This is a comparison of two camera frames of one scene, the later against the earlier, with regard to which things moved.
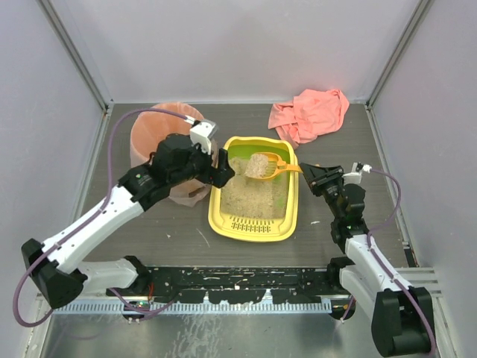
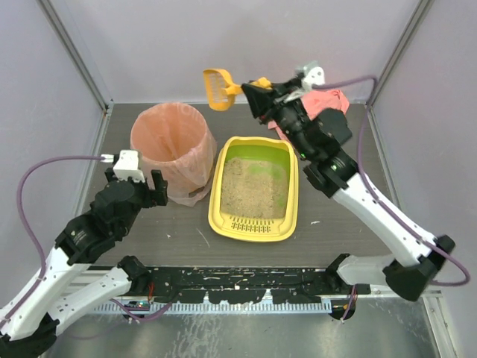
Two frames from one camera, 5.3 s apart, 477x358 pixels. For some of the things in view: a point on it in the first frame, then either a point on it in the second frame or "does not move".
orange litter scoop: [276, 166] → [220, 89]
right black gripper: [324, 179] → [273, 100]
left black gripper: [215, 168] → [150, 195]
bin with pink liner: [148, 130] does not move
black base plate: [235, 285] does not move
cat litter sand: [250, 195] does not move
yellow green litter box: [260, 201] does not move
